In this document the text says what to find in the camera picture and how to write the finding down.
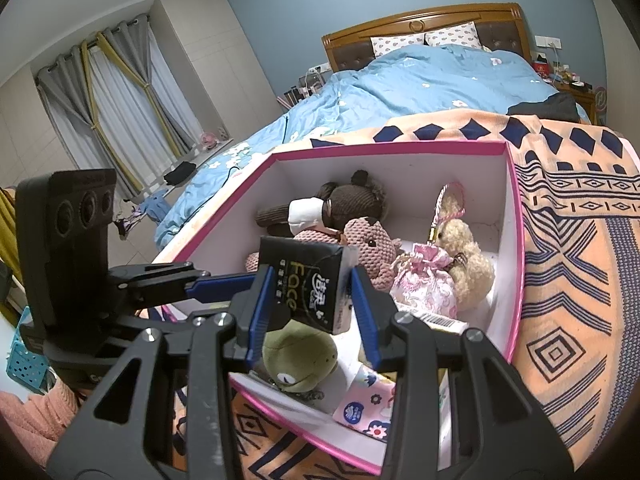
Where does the orange patterned blanket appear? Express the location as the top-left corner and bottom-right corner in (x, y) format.
(170, 110), (640, 480)

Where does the yellow cloth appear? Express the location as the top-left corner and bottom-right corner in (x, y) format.
(0, 185), (23, 326)

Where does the wooden bed headboard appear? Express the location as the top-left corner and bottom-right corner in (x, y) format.
(321, 2), (533, 73)

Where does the person's left forearm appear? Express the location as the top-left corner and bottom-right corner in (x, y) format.
(0, 375), (93, 456)

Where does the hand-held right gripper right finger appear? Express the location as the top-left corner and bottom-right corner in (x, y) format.
(350, 265), (576, 480)

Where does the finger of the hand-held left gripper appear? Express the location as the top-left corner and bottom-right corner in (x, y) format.
(107, 261), (257, 303)
(127, 292), (246, 333)

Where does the white sheer curtain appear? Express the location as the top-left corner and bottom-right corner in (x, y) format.
(87, 40), (173, 181)

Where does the pink cardboard box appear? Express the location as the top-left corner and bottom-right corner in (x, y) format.
(150, 140), (526, 476)

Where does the black tissue pack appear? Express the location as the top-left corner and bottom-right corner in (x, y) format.
(257, 236), (360, 335)

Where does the group of cosmetic bottles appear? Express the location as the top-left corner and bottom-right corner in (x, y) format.
(277, 62), (333, 108)

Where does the dark brown plush toy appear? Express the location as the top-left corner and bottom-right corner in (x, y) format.
(255, 170), (388, 238)

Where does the dark grey garment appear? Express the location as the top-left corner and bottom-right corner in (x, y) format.
(506, 92), (581, 122)

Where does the blue floral duvet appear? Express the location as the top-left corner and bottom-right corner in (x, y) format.
(154, 44), (591, 251)

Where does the blue garment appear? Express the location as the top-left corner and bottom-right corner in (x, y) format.
(135, 191), (173, 223)

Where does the beige teddy bear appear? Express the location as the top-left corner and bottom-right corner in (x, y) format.
(434, 195), (496, 311)

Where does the striped garment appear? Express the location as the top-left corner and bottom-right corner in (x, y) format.
(112, 212), (146, 236)

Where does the white patterned pillow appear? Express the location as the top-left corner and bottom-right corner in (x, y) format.
(424, 21), (483, 51)
(370, 34), (426, 58)

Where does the green plush turtle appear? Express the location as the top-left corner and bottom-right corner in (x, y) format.
(262, 320), (338, 393)

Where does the floral tissue pack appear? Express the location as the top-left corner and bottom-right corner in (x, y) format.
(332, 365), (398, 443)

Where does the pink brocade drawstring pouch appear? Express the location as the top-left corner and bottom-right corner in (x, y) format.
(390, 182), (466, 320)

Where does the wooden nightstand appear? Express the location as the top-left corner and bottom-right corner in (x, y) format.
(552, 77), (608, 126)

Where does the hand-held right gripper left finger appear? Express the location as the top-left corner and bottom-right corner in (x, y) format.
(45, 260), (281, 480)

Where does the pink knitted plush toy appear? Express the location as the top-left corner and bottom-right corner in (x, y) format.
(245, 216), (403, 292)

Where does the grey yellow-edged curtain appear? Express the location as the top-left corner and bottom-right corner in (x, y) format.
(97, 12), (202, 158)
(35, 42), (143, 200)

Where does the black cloth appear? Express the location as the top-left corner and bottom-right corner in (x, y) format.
(164, 161), (197, 184)

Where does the blue plastic basket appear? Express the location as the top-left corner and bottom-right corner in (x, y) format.
(6, 305), (51, 393)

